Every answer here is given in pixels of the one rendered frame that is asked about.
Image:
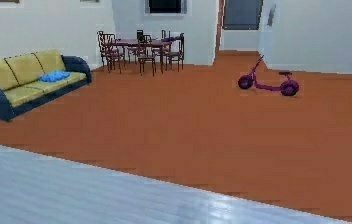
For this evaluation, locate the dark red dining chair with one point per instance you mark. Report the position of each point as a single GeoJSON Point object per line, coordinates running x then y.
{"type": "Point", "coordinates": [162, 45]}
{"type": "Point", "coordinates": [146, 56]}
{"type": "Point", "coordinates": [176, 51]}
{"type": "Point", "coordinates": [109, 50]}
{"type": "Point", "coordinates": [134, 48]}

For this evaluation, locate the dark red dining table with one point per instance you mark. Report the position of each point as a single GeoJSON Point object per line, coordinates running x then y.
{"type": "Point", "coordinates": [140, 43]}

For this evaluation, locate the purple scooter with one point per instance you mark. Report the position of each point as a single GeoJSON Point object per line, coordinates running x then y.
{"type": "Point", "coordinates": [270, 83]}

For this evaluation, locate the grey room door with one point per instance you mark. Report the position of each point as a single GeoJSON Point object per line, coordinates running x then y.
{"type": "Point", "coordinates": [242, 14]}

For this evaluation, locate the blue cushion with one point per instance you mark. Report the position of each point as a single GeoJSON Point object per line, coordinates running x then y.
{"type": "Point", "coordinates": [54, 76]}

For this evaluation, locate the yellow and navy sofa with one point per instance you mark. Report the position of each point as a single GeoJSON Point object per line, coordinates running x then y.
{"type": "Point", "coordinates": [24, 83]}

